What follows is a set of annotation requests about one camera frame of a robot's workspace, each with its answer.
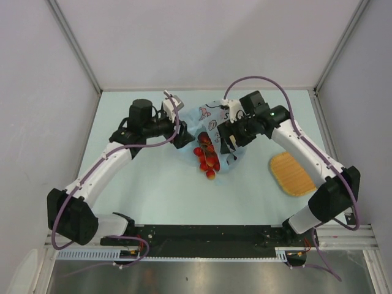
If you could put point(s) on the red cherry tomato bunch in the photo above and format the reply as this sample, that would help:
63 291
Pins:
208 160

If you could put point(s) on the woven bamboo tray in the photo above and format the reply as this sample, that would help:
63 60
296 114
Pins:
290 175

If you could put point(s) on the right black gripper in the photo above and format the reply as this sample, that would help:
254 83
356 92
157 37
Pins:
228 129

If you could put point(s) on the light blue plastic bag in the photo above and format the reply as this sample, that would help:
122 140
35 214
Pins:
206 118

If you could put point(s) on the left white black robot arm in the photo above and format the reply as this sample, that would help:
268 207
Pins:
69 211

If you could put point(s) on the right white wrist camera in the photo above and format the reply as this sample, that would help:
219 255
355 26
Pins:
231 110

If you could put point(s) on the aluminium frame rail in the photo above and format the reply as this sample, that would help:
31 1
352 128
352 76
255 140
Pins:
346 235

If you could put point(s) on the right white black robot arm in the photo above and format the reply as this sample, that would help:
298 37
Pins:
337 186

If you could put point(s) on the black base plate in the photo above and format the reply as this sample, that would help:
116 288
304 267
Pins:
230 250

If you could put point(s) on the dark red fake plum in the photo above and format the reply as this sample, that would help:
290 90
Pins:
204 140

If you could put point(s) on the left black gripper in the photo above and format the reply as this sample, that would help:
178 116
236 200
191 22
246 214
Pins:
182 138

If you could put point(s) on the white slotted cable duct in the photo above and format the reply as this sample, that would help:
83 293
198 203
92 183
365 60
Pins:
98 254

